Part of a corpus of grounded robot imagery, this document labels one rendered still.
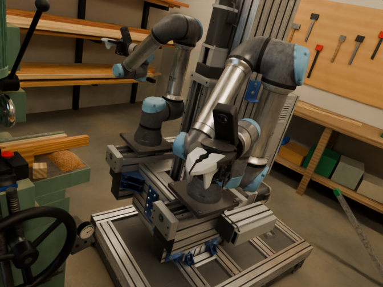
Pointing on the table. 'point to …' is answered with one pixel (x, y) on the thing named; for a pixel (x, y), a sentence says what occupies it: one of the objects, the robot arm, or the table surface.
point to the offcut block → (39, 170)
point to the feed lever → (13, 85)
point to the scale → (24, 136)
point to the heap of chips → (65, 160)
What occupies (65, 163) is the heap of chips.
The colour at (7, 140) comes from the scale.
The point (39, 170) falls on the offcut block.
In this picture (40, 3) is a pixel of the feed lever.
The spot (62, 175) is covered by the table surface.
